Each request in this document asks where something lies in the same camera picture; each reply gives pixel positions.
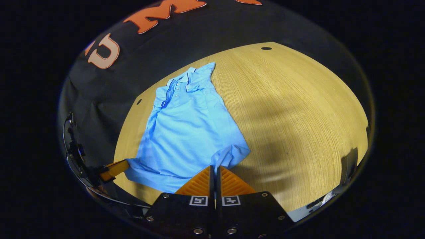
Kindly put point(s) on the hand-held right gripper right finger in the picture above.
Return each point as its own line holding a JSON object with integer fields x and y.
{"x": 239, "y": 215}

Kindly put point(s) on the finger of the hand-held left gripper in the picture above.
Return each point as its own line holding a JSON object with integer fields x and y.
{"x": 114, "y": 169}

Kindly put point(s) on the light blue polo T-shirt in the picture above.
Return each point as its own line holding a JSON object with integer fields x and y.
{"x": 186, "y": 132}

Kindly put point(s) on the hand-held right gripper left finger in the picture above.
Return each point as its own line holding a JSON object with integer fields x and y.
{"x": 199, "y": 215}

